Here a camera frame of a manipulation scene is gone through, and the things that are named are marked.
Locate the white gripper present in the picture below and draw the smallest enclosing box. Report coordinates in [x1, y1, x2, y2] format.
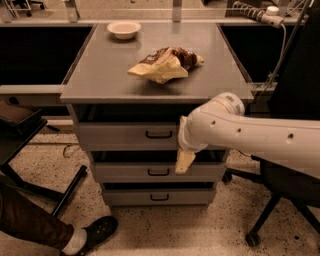
[175, 116, 207, 174]

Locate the grey top drawer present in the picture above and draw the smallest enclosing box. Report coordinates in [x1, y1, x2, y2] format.
[74, 122, 179, 151]

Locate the grey drawer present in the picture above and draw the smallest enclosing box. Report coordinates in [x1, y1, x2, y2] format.
[102, 190, 216, 206]
[91, 162, 226, 183]
[74, 122, 179, 151]

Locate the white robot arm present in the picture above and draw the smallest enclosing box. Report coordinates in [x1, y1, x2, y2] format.
[175, 93, 320, 179]

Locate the grey drawer cabinet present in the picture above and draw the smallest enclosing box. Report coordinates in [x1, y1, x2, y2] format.
[61, 21, 252, 193]

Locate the grey bottom drawer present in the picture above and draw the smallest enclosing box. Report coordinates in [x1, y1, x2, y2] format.
[102, 190, 216, 206]

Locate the grey middle drawer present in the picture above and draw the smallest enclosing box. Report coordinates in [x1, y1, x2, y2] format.
[91, 162, 226, 183]

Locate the yellow brown chip bag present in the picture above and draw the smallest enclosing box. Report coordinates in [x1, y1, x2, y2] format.
[128, 47, 204, 84]

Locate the black shoe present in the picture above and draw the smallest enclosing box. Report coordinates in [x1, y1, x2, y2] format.
[75, 216, 118, 256]

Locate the black office chair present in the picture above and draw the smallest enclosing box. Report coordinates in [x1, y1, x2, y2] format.
[223, 1, 320, 247]

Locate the white sock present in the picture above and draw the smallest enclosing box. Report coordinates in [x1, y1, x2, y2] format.
[62, 228, 87, 255]

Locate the white bowl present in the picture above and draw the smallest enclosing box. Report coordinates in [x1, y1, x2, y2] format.
[107, 21, 141, 40]

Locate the white power strip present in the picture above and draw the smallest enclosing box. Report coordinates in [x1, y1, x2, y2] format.
[232, 1, 284, 28]

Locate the black side table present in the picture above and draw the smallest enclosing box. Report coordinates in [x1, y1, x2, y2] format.
[0, 100, 87, 217]

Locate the brown trouser leg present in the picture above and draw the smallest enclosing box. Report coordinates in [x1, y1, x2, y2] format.
[0, 184, 74, 250]

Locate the white cable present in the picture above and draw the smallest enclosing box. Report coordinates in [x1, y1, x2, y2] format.
[253, 22, 288, 101]

